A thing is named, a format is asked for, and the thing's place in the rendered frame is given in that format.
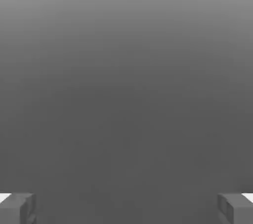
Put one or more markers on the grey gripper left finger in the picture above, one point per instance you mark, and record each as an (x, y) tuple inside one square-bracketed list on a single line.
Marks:
[(15, 209)]

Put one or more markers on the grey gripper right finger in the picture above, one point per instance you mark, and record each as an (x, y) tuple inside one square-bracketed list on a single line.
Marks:
[(237, 209)]

